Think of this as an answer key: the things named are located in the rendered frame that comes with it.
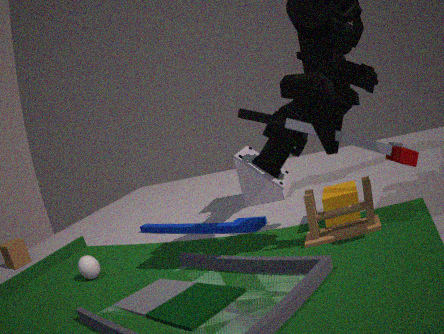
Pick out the yellow block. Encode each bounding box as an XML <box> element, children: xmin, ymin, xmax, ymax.
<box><xmin>322</xmin><ymin>180</ymin><xmax>361</xmax><ymax>227</ymax></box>

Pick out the green flat mat with square hole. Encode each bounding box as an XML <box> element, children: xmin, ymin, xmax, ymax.
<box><xmin>0</xmin><ymin>197</ymin><xmax>444</xmax><ymax>334</ymax></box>

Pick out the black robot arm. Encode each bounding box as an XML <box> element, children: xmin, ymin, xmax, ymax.
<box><xmin>252</xmin><ymin>0</ymin><xmax>379</xmax><ymax>179</ymax></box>

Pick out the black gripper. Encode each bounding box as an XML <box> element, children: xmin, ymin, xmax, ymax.
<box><xmin>280</xmin><ymin>42</ymin><xmax>360</xmax><ymax>154</ymax></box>

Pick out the small tan block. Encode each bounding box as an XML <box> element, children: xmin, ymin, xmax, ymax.
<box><xmin>0</xmin><ymin>238</ymin><xmax>32</xmax><ymax>270</ymax></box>

